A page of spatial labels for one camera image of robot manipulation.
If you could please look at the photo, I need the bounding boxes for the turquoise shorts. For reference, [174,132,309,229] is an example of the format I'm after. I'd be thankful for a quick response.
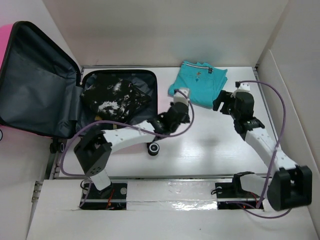
[168,61,228,108]

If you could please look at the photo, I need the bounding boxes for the black white patterned garment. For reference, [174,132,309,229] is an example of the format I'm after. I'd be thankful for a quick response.
[80,73,152,124]

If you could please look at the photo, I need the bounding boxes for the pink hard-shell suitcase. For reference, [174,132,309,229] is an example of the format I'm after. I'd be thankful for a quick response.
[0,21,158,154]

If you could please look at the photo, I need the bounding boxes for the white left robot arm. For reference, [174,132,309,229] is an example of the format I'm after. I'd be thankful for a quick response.
[73,102,191,199]

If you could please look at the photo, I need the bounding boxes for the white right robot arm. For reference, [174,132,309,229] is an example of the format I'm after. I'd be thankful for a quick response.
[213,90,313,211]

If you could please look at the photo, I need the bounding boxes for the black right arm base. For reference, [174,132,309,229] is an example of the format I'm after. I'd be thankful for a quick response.
[211,182,260,210]

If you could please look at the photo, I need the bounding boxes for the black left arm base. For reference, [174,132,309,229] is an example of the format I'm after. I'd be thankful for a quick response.
[79,180,128,211]

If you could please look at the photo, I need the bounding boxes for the wooden shaving brush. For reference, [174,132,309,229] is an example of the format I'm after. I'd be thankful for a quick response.
[94,116,103,121]

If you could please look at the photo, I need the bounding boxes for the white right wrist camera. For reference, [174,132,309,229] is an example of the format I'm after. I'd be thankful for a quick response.
[234,81,251,93]

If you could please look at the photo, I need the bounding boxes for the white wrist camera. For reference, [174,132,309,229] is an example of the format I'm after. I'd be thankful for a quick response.
[234,81,251,93]
[173,87,190,106]

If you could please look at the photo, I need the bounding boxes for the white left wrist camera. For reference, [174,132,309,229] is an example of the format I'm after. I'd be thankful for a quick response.
[173,87,190,106]

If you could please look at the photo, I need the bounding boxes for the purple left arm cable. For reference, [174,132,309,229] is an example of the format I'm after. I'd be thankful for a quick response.
[59,98,196,208]

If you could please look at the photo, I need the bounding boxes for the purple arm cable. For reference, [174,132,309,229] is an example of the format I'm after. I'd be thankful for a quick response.
[59,98,196,208]
[234,79,292,220]

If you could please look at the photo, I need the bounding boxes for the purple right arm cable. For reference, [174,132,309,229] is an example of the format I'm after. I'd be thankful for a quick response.
[234,79,292,220]

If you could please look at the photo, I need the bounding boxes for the aluminium front rail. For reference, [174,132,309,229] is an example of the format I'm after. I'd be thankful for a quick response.
[51,174,271,181]

